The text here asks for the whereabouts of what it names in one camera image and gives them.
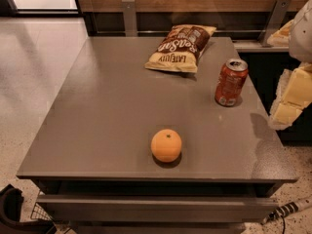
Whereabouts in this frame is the wire basket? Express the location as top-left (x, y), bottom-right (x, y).
top-left (30, 202), bottom-right (52, 220)

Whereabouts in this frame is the grey cabinet drawer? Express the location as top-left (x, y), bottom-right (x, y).
top-left (37, 195), bottom-right (277, 223)

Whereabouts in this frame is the right metal bracket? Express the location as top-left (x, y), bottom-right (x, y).
top-left (258, 0), bottom-right (292, 47)

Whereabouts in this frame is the brown yellow chip bag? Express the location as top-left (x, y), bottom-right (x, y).
top-left (144, 24), bottom-right (216, 73)

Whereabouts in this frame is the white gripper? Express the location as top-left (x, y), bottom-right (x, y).
top-left (267, 0), bottom-right (312, 130)

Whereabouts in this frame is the red coke can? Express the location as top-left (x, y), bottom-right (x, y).
top-left (214, 58), bottom-right (249, 107)

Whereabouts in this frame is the black white striped cable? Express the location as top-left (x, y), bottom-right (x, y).
top-left (261, 195), bottom-right (312, 226)

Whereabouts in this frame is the left metal bracket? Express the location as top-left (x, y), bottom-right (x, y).
top-left (122, 0), bottom-right (137, 37)

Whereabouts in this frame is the metal bracket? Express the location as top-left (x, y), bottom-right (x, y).
top-left (258, 0), bottom-right (292, 47)
top-left (122, 0), bottom-right (137, 37)

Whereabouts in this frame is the orange fruit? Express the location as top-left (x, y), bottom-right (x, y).
top-left (150, 129), bottom-right (182, 163)

